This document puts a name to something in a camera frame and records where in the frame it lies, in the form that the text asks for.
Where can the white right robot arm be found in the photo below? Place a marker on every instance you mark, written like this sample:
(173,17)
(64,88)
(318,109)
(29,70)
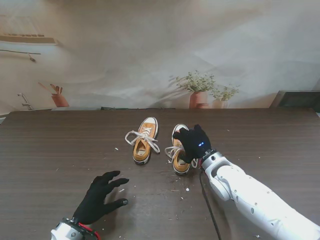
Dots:
(250,190)

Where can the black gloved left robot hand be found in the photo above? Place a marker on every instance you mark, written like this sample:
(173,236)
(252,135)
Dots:
(97,200)

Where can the yellow canvas sneaker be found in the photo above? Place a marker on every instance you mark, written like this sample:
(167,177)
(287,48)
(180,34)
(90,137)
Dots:
(180,167)
(141,152)

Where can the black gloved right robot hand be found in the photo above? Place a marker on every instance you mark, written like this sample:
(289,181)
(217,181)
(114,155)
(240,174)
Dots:
(195,145)

